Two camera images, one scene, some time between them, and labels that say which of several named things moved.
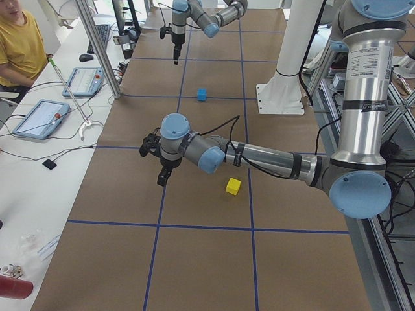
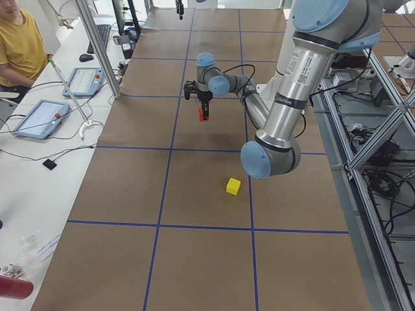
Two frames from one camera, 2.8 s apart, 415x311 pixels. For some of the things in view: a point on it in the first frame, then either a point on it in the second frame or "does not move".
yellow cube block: x=233 y=186 does not move
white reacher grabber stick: x=87 y=121 does not move
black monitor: x=124 y=17 does not move
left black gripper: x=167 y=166 -> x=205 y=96
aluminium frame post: x=98 y=45 does not move
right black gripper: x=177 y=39 -> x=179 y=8
